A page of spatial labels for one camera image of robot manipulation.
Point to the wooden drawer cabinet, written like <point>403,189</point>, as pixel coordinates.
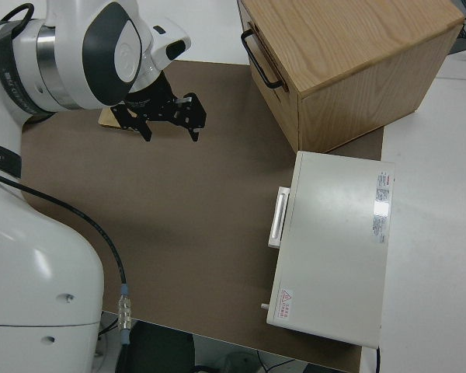
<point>353,58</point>

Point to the brown table mat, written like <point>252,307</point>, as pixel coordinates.
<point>178,194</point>

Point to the wooden mug tree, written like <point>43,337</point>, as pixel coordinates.
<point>108,118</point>

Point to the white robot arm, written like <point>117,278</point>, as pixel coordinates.
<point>31,252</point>

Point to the white toaster oven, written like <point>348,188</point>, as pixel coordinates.
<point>334,241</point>

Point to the black chair seat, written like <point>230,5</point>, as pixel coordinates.
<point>159,349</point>

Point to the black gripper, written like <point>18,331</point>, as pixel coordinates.
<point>167,110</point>

